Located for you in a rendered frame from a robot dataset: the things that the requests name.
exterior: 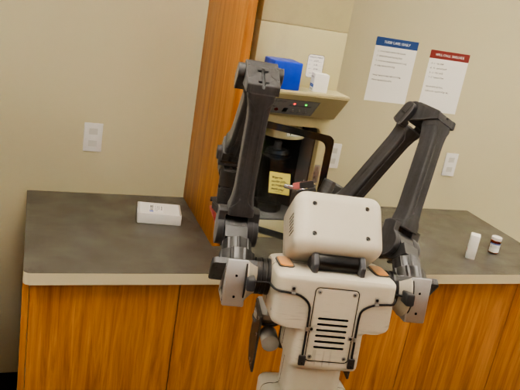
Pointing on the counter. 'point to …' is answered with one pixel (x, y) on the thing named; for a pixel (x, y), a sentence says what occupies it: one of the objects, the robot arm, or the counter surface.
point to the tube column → (308, 13)
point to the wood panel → (216, 100)
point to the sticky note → (276, 182)
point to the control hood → (333, 99)
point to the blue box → (291, 76)
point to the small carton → (319, 82)
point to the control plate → (294, 107)
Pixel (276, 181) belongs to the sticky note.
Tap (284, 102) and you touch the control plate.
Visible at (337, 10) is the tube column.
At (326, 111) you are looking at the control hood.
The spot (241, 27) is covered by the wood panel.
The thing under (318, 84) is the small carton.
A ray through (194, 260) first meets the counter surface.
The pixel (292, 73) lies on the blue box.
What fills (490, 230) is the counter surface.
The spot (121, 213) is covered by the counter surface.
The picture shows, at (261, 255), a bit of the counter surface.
